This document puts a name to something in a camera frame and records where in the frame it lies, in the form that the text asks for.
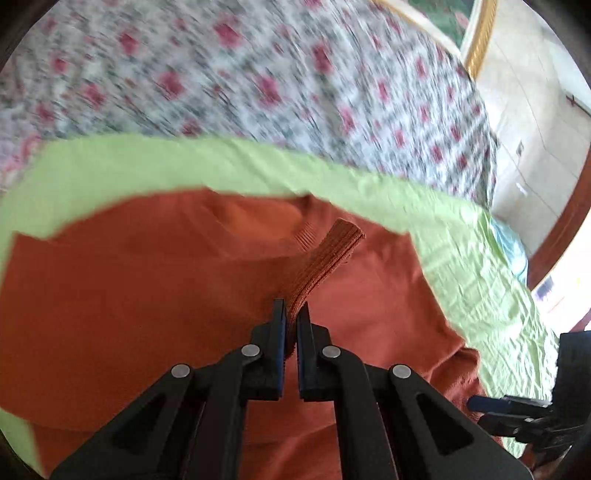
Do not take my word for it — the orange knit sweater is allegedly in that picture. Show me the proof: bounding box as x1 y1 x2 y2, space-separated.
0 189 506 480

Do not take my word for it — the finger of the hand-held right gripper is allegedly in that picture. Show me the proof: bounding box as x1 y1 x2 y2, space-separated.
478 413 561 455
467 394 555 416

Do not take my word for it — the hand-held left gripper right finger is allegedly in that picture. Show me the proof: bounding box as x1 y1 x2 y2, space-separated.
295 302 534 480

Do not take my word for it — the light green bed sheet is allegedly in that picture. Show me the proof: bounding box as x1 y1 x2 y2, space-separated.
0 134 561 480

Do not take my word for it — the brown wooden bed frame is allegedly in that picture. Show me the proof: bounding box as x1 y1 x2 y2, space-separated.
526 152 591 291

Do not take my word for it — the gold framed picture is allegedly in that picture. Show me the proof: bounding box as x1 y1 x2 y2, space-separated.
374 0 499 77

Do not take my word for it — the red floral quilt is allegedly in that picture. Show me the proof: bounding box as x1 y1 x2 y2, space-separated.
0 0 499 208

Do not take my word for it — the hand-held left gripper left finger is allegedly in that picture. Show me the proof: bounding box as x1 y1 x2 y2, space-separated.
48 299 289 480

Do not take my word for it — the light blue cloth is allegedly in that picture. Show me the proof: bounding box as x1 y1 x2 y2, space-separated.
489 217 529 287

